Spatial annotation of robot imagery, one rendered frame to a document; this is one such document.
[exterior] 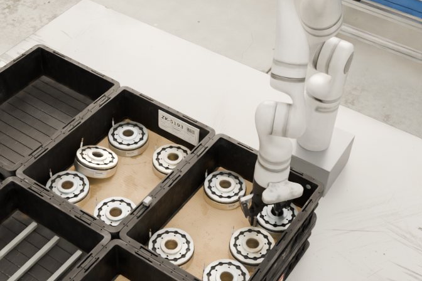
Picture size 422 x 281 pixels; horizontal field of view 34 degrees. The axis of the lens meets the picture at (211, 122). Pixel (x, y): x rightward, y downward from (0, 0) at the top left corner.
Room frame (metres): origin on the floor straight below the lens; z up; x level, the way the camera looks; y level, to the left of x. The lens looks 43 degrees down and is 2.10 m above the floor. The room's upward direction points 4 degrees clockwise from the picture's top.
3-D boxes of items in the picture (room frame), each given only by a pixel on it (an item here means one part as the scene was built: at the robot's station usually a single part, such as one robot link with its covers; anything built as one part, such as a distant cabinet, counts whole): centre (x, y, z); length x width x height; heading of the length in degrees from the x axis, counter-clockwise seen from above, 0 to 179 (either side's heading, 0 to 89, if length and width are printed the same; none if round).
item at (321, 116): (1.37, -0.28, 0.89); 0.09 x 0.09 x 0.17; 69
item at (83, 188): (1.09, 0.33, 0.86); 0.10 x 0.10 x 0.01
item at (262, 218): (1.05, -0.17, 0.86); 0.10 x 0.10 x 0.01
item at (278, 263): (0.99, -0.05, 0.87); 0.40 x 0.30 x 0.11; 149
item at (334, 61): (1.37, -0.28, 1.05); 0.09 x 0.09 x 0.17; 62
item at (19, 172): (1.15, 0.21, 0.92); 0.40 x 0.30 x 0.02; 149
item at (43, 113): (1.30, 0.47, 0.87); 0.40 x 0.30 x 0.11; 149
